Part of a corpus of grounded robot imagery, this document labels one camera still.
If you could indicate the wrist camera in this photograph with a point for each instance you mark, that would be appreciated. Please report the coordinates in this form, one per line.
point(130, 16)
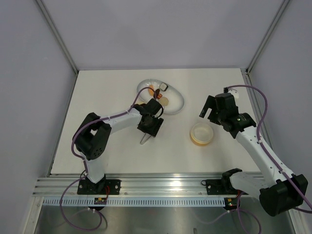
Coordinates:
point(153, 107)
point(232, 91)

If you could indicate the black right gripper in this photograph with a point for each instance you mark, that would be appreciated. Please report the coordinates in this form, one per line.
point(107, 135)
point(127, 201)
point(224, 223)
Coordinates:
point(209, 103)

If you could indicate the white oval plate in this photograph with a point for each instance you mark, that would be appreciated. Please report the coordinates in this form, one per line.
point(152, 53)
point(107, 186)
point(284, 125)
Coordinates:
point(176, 99)

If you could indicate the right aluminium frame post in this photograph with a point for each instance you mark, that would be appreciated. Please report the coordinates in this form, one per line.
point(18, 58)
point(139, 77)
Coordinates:
point(269, 32)

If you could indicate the white slotted cable duct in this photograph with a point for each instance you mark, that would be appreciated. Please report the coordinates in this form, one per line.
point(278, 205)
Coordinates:
point(137, 201)

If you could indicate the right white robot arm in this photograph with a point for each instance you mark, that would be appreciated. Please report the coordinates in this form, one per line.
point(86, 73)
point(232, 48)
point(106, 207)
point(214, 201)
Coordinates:
point(281, 190)

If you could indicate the cream lunch box lid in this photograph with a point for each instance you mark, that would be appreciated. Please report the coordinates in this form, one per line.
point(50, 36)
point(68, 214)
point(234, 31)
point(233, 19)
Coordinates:
point(139, 101)

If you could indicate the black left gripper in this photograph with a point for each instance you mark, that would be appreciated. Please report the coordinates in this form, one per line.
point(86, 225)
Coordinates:
point(153, 130)

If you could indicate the round cream lunch box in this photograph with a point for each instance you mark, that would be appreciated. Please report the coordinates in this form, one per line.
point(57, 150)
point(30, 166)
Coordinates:
point(201, 134)

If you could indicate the aluminium frame post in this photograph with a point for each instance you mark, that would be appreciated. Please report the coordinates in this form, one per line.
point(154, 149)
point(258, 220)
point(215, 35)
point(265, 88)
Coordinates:
point(269, 32)
point(50, 22)

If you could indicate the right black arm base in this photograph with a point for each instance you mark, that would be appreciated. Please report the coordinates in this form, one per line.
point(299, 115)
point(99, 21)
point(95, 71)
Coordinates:
point(215, 187)

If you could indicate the left aluminium frame post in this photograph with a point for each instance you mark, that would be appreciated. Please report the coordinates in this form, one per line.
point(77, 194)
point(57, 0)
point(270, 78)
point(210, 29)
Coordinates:
point(50, 22)

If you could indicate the aluminium front rail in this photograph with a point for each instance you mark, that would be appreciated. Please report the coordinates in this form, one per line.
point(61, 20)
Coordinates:
point(136, 185)

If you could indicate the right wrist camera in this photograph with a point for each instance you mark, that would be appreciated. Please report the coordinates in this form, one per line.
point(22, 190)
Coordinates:
point(232, 91)

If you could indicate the round beige cookie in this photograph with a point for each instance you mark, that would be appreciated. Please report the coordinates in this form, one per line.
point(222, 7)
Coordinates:
point(164, 101)

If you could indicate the white black sushi piece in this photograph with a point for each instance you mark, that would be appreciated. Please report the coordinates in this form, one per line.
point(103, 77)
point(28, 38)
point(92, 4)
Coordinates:
point(163, 87)

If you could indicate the dark brown food piece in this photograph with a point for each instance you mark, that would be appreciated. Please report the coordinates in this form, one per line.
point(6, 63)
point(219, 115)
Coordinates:
point(157, 92)

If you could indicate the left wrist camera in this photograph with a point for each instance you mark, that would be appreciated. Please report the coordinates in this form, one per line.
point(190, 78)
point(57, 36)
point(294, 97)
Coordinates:
point(153, 107)

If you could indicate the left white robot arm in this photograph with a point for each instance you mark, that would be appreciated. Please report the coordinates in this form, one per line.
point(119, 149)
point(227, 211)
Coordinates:
point(91, 138)

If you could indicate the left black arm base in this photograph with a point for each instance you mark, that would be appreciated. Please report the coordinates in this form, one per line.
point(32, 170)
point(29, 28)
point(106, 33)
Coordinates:
point(104, 187)

